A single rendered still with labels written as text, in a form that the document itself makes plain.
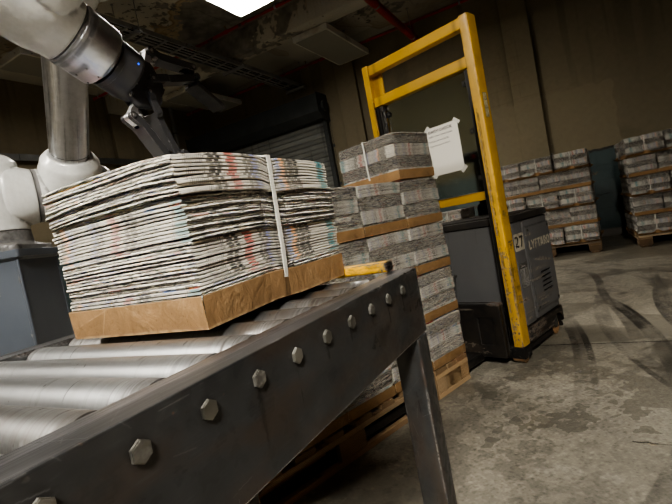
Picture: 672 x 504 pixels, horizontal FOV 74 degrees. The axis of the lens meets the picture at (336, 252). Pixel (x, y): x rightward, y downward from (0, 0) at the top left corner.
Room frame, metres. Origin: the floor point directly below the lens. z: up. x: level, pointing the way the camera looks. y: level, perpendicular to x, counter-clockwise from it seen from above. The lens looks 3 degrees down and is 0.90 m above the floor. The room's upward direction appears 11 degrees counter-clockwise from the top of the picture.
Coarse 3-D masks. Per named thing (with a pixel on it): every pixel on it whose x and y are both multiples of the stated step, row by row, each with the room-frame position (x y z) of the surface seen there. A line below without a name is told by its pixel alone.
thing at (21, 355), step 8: (72, 336) 0.78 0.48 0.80; (40, 344) 0.76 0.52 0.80; (48, 344) 0.74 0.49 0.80; (56, 344) 0.74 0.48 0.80; (64, 344) 0.75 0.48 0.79; (16, 352) 0.72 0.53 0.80; (24, 352) 0.70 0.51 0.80; (0, 360) 0.67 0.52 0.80; (8, 360) 0.68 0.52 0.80; (16, 360) 0.69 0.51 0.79; (24, 360) 0.70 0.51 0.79
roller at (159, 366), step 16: (0, 368) 0.62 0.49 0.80; (16, 368) 0.60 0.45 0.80; (32, 368) 0.58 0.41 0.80; (48, 368) 0.56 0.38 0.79; (64, 368) 0.54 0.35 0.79; (80, 368) 0.52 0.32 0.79; (96, 368) 0.51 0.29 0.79; (112, 368) 0.49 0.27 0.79; (128, 368) 0.48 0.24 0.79; (144, 368) 0.47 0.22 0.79; (160, 368) 0.45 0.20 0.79; (176, 368) 0.44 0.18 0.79
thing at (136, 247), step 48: (96, 192) 0.62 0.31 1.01; (144, 192) 0.58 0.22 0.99; (192, 192) 0.56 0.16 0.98; (240, 192) 0.65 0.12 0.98; (96, 240) 0.64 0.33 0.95; (144, 240) 0.60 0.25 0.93; (192, 240) 0.56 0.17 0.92; (240, 240) 0.64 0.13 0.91; (96, 288) 0.66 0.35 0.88; (144, 288) 0.61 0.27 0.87; (192, 288) 0.57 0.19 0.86
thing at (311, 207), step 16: (288, 160) 0.76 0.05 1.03; (304, 160) 0.81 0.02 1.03; (288, 176) 0.78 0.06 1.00; (304, 176) 0.80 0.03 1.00; (320, 176) 0.85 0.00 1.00; (288, 192) 0.75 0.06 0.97; (304, 192) 0.80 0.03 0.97; (320, 192) 0.84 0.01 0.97; (288, 208) 0.74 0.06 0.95; (304, 208) 0.79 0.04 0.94; (320, 208) 0.84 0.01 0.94; (288, 224) 0.74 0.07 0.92; (304, 224) 0.78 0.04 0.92; (320, 224) 0.83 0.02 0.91; (304, 240) 0.78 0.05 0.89; (320, 240) 0.82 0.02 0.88; (336, 240) 0.88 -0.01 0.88; (304, 256) 0.77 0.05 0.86; (320, 256) 0.81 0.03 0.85
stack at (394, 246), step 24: (360, 240) 1.91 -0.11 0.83; (384, 240) 1.99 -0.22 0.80; (408, 240) 2.10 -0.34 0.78; (408, 264) 2.08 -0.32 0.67; (384, 384) 1.87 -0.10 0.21; (384, 408) 1.85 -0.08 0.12; (336, 432) 1.67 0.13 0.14; (360, 432) 1.74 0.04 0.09; (384, 432) 1.84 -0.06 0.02; (312, 456) 1.57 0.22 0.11; (288, 480) 1.65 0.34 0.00; (312, 480) 1.58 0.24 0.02
